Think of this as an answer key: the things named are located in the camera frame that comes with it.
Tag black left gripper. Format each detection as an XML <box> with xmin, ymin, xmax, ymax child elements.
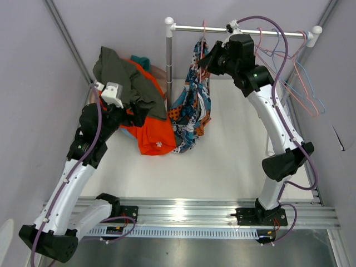
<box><xmin>99</xmin><ymin>100</ymin><xmax>149</xmax><ymax>141</ymax></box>

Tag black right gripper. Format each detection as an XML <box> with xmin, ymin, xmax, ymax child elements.
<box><xmin>199</xmin><ymin>41</ymin><xmax>239</xmax><ymax>77</ymax></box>

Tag light blue shorts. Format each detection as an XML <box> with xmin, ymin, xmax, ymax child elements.
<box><xmin>121</xmin><ymin>128</ymin><xmax>137</xmax><ymax>139</ymax></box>

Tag olive green shorts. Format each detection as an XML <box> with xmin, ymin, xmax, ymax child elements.
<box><xmin>92</xmin><ymin>46</ymin><xmax>167</xmax><ymax>121</ymax></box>

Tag patterned blue orange shorts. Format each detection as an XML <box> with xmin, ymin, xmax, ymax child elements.
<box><xmin>168</xmin><ymin>38</ymin><xmax>211</xmax><ymax>154</ymax></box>

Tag dark teal shorts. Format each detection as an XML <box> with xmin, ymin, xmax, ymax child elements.
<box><xmin>130</xmin><ymin>55</ymin><xmax>151</xmax><ymax>72</ymax></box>

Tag pink hanger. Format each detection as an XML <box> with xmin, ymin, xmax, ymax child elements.
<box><xmin>199</xmin><ymin>20</ymin><xmax>206</xmax><ymax>83</ymax></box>
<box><xmin>291</xmin><ymin>31</ymin><xmax>320</xmax><ymax>117</ymax></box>
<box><xmin>254</xmin><ymin>26</ymin><xmax>319</xmax><ymax>117</ymax></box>

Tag blue hanger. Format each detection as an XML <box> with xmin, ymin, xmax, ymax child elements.
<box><xmin>264</xmin><ymin>28</ymin><xmax>286</xmax><ymax>96</ymax></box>
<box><xmin>294</xmin><ymin>30</ymin><xmax>326</xmax><ymax>115</ymax></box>

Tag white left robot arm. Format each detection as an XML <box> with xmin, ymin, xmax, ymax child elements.
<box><xmin>19</xmin><ymin>102</ymin><xmax>149</xmax><ymax>263</ymax></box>

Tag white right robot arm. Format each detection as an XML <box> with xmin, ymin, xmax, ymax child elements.
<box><xmin>198</xmin><ymin>34</ymin><xmax>314</xmax><ymax>225</ymax></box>

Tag pink translucent plastic basin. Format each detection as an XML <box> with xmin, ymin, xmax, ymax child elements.
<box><xmin>93</xmin><ymin>59</ymin><xmax>166</xmax><ymax>106</ymax></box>

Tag silver white clothes rack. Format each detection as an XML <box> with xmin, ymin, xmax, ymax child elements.
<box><xmin>164</xmin><ymin>16</ymin><xmax>323</xmax><ymax>155</ymax></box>

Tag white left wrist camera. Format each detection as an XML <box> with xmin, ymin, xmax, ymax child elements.
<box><xmin>94</xmin><ymin>81</ymin><xmax>124</xmax><ymax>108</ymax></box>

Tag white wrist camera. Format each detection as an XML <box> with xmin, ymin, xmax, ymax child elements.
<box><xmin>94</xmin><ymin>81</ymin><xmax>124</xmax><ymax>108</ymax></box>
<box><xmin>221</xmin><ymin>19</ymin><xmax>243</xmax><ymax>47</ymax></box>

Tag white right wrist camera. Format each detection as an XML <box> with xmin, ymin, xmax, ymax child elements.
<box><xmin>221</xmin><ymin>19</ymin><xmax>243</xmax><ymax>47</ymax></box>

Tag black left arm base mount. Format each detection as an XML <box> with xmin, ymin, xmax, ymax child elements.
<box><xmin>116</xmin><ymin>205</ymin><xmax>139</xmax><ymax>224</ymax></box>

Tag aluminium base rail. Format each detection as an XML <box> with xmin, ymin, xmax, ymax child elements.
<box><xmin>120</xmin><ymin>197</ymin><xmax>340</xmax><ymax>229</ymax></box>

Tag grey slotted cable duct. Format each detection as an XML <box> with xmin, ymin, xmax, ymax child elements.
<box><xmin>86</xmin><ymin>225</ymin><xmax>259</xmax><ymax>240</ymax></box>

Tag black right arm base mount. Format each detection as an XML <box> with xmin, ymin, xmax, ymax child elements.
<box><xmin>230</xmin><ymin>206</ymin><xmax>288</xmax><ymax>226</ymax></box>

